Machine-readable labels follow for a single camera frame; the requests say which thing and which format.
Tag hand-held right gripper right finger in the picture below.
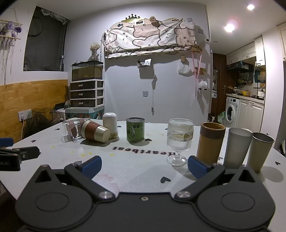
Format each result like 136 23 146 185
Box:
174 156 262 200

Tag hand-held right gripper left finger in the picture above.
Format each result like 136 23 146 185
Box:
33 156 115 202

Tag tan bamboo cup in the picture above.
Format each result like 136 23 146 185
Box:
196 122 226 166

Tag brown and cream cup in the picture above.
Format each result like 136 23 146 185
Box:
80 120 111 143

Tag clear glass cup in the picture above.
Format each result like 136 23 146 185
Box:
61 119 87 143

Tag frosted grey cup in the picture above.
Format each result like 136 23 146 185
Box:
223 128 259 169

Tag white cup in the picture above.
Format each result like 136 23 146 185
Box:
102 112 119 141

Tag grey metal cup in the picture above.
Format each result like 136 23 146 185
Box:
246 132 275 173

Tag black net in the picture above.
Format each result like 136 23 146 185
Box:
22 109 61 139

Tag ribbed stemmed glass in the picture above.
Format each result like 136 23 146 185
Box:
167 118 194 166

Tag green tin can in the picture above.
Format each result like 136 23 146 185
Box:
126 117 145 143

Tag white washing machine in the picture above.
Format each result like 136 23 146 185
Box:
224 96 241 128

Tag white plastic drawer unit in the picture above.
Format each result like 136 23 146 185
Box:
70 80 105 109

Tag white lower kitchen cabinets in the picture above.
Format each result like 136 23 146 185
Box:
239 98 265 132

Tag white kitchen cabinets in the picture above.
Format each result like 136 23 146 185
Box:
239 98 265 132
226 22 286 67

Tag brown wooden door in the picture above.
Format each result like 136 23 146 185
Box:
212 53 227 122

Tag glass fish tank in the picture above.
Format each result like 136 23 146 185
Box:
71 60 104 81

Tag white plastic bag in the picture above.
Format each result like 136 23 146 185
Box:
178 62 193 76

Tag dark window curtain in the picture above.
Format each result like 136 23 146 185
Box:
23 6 69 72

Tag black range hood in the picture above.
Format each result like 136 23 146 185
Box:
226 61 254 72

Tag purple plush toy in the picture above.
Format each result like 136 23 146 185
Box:
0 22 17 38

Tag dried flower bouquet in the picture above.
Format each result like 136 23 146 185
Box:
90 42 100 61

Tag white upper kitchen cabinets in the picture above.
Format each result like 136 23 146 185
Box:
226 22 286 67

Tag printed cartoon cloth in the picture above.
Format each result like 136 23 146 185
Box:
104 19 198 59

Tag gold crown decoration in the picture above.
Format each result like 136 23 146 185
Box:
122 14 140 23

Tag white wall outlets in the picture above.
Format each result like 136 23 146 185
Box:
18 109 33 122

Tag macrame wall hanging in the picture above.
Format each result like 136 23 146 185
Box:
0 19 23 85

